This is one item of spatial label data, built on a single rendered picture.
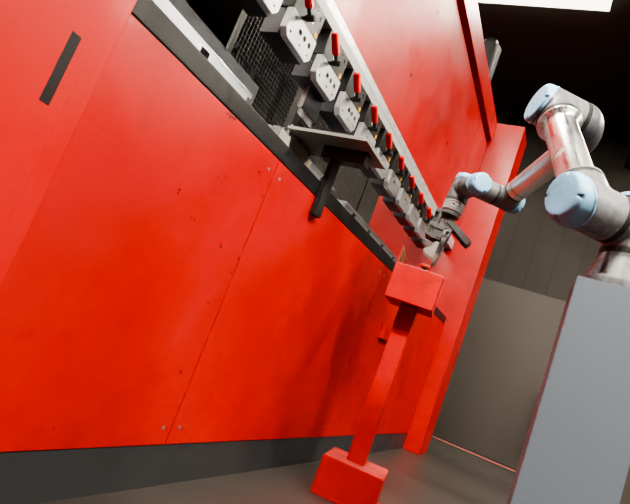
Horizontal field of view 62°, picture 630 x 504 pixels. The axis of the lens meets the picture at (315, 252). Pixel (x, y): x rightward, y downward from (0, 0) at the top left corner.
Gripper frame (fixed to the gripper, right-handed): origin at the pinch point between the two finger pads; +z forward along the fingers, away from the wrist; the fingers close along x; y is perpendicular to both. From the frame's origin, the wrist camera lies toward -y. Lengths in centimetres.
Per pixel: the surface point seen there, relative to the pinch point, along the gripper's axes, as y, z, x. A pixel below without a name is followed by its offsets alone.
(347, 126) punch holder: 44, -29, 24
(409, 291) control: 2.3, 14.4, 15.1
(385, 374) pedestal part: -0.9, 42.1, 8.1
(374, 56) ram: 46, -57, 23
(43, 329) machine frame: 43, 57, 112
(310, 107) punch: 50, -23, 43
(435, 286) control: -4.6, 9.5, 15.1
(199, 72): 46, 4, 104
